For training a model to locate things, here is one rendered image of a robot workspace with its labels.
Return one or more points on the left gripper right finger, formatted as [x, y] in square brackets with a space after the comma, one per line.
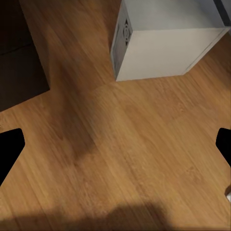
[223, 143]

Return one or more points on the cabinet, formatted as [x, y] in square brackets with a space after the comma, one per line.
[21, 73]

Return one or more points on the desktop computer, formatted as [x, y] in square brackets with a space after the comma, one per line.
[164, 38]

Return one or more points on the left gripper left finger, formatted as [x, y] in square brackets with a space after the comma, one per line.
[11, 144]

